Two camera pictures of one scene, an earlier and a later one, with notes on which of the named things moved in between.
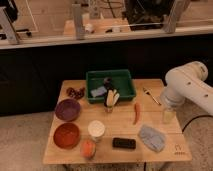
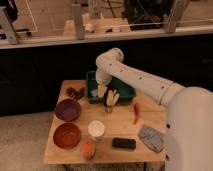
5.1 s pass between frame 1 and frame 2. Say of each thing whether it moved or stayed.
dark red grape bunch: stayed
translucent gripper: moved
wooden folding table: stayed
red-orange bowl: stayed
